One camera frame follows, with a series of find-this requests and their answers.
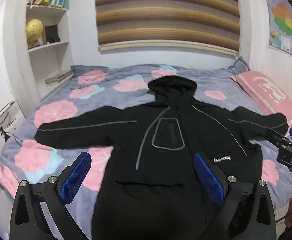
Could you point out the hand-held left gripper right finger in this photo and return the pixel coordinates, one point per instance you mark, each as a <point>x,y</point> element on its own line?
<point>208,177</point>

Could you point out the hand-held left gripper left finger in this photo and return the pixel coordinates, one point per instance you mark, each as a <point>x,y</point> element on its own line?
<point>78,175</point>

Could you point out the black hooded jacket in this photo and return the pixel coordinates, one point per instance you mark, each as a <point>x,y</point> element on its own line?
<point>161,167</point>

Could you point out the pink pillow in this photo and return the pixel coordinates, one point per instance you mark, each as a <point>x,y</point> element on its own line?
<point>268,95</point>

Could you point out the grey pink floral blanket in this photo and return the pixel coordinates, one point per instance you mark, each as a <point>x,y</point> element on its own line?
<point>61,97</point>

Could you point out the grey pillow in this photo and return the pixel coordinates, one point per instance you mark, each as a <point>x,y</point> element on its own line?
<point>239,66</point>

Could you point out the flat stack of books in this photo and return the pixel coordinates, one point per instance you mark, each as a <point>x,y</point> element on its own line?
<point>58,77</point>

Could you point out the white bookshelf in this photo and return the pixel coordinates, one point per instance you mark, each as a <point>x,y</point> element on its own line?
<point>53,60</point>

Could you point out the black box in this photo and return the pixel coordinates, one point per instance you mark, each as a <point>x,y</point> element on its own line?
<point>52,33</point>

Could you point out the golden globe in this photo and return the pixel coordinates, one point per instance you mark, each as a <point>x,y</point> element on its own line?
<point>34,31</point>

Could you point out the striped window blind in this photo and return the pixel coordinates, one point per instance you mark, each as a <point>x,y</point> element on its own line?
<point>166,15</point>

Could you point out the colourful wall map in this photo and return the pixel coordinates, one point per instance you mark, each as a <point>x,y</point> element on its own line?
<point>287,27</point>

